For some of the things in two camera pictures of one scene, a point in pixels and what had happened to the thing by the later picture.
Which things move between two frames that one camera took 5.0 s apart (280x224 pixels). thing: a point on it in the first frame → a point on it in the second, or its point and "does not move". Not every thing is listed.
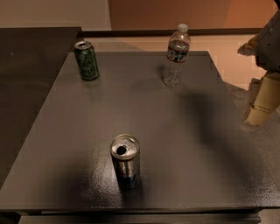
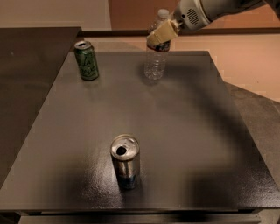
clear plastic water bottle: (178, 45) → (157, 44)
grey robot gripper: (269, 48) → (188, 16)
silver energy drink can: (125, 152) does not move
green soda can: (87, 59) does not move
